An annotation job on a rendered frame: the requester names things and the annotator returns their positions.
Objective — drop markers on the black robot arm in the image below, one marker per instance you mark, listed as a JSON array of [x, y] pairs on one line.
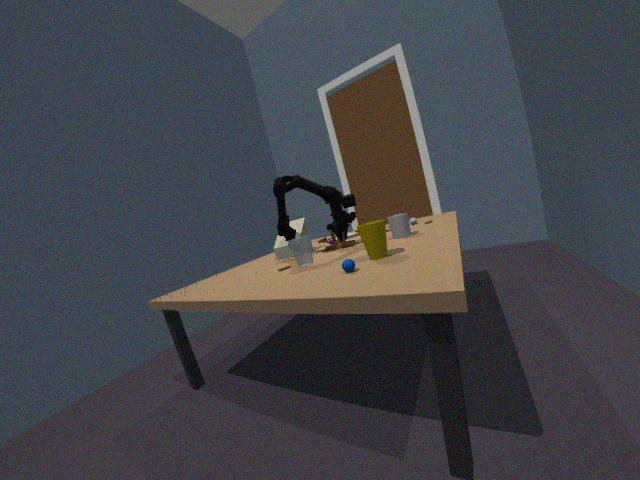
[[328, 193]]

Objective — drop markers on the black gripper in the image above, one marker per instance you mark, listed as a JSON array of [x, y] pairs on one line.
[[339, 226]]

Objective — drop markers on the blue ball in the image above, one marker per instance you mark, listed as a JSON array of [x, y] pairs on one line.
[[348, 265]]

